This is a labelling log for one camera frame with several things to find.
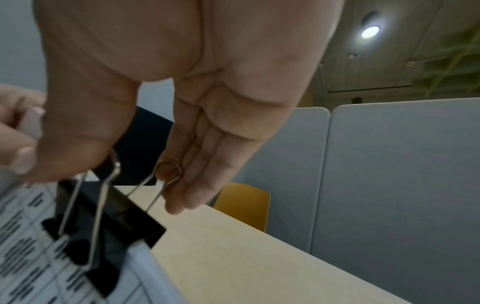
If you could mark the black monitor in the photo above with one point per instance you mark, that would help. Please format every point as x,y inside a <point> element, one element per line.
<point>146,142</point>

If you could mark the green ceiling baffles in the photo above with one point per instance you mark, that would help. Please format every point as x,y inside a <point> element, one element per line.
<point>450,71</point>

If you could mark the yellow plastic chair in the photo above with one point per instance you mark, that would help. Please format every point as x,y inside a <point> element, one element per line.
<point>247,204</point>

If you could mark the person's left hand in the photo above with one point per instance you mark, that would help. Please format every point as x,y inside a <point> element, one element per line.
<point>11,142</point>

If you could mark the person's right hand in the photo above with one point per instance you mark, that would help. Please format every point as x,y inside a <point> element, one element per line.
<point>187,44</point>

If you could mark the pile of printed papers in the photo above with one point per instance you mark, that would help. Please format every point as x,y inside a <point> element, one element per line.
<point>22,237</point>

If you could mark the black binder clip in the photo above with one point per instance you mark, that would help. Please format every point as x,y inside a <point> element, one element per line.
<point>127,216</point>

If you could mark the round ceiling light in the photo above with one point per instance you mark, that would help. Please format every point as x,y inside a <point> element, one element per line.
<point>370,31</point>

